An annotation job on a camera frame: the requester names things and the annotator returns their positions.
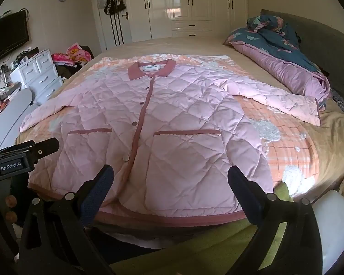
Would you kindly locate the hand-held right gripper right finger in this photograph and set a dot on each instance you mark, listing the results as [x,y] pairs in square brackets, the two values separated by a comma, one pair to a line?
[243,194]

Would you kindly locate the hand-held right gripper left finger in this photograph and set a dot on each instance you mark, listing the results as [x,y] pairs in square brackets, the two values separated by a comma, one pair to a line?
[99,186]

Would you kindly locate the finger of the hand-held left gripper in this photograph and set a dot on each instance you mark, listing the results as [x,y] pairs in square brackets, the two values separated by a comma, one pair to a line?
[47,146]

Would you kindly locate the pink quilted jacket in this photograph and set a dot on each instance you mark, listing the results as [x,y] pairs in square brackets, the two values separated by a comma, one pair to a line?
[175,137]

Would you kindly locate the dark clothes pile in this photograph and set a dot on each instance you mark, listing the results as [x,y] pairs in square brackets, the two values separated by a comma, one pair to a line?
[67,70]

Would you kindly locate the pink clothes pile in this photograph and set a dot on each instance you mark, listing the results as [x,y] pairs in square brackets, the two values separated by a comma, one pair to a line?
[74,53]

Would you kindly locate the person's left hand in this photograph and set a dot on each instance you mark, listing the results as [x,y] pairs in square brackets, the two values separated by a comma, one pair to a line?
[10,200]

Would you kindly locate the white chair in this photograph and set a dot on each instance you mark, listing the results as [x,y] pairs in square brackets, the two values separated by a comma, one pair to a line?
[8,114]

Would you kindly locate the orange plaid printed blanket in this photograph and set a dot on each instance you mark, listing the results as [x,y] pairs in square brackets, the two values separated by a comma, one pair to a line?
[286,149]

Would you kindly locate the cluttered white desk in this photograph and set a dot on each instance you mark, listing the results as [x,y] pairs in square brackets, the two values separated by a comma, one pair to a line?
[5,91]

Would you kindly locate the white drawer chest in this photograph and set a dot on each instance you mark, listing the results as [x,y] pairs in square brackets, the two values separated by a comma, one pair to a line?
[43,74]

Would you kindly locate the person's green clothing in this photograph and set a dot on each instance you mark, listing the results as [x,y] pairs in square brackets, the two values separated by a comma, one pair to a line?
[189,249]

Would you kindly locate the white plastic stool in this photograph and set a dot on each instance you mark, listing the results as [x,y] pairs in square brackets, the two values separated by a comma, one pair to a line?
[335,229]

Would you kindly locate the white door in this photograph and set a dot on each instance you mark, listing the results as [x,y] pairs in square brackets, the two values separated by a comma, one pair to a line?
[126,31]

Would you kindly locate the white hanging bag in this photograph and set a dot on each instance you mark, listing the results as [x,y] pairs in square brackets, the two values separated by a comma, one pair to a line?
[101,2]

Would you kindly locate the teal floral quilt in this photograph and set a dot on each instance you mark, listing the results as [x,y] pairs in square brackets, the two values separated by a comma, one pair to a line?
[275,43]

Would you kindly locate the black hanging bag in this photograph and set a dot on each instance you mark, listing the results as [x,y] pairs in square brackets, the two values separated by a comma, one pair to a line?
[111,5]

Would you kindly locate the beige bed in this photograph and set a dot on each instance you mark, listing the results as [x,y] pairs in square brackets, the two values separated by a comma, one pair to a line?
[189,45]

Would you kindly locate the grey hanging bag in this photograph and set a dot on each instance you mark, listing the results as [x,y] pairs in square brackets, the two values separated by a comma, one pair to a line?
[121,2]

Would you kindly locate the grey-green headboard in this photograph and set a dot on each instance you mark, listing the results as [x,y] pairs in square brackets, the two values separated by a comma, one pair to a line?
[324,40]

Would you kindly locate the white glossy wardrobe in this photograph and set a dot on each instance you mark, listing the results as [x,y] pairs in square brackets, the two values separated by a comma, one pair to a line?
[160,11]

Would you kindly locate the black wall television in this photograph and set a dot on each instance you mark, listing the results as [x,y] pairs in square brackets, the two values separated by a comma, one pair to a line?
[5,37]

